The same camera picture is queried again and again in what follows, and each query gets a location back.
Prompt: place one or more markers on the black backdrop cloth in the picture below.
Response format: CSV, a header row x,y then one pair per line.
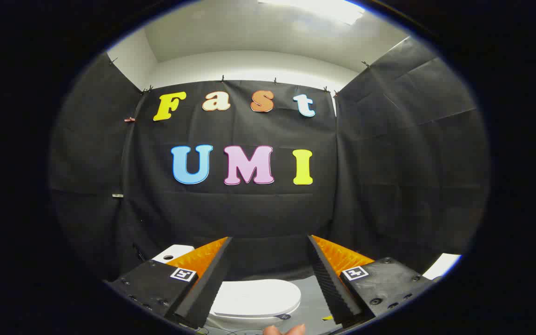
x,y
249,214

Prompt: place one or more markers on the white toilet lid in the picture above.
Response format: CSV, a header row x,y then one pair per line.
x,y
254,298

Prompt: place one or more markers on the white ceramic toilet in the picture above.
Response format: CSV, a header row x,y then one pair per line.
x,y
179,251

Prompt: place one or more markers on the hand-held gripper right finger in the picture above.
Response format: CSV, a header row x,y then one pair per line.
x,y
331,288

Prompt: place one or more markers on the white panel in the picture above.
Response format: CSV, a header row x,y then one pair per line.
x,y
442,266

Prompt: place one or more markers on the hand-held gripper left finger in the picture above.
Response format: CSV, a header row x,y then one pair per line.
x,y
205,288

